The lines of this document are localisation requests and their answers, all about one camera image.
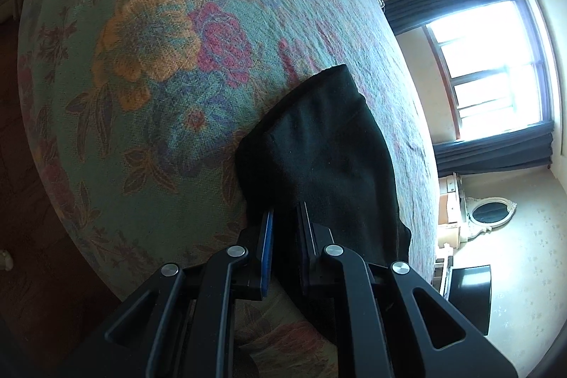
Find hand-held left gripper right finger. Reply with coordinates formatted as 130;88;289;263
296;201;520;378

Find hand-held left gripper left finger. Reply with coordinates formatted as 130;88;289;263
66;207;277;378

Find black pants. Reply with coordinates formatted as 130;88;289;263
234;63;412;378

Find cream vanity dresser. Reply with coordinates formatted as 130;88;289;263
436;172;471;264

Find black flat television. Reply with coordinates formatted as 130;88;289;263
445;264;492;337

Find floral bedspread bed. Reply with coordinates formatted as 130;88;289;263
18;0;439;378

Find oval white-framed mirror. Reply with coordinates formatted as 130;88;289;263
463;196;518;232

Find bright window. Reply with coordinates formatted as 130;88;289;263
423;0;554;140

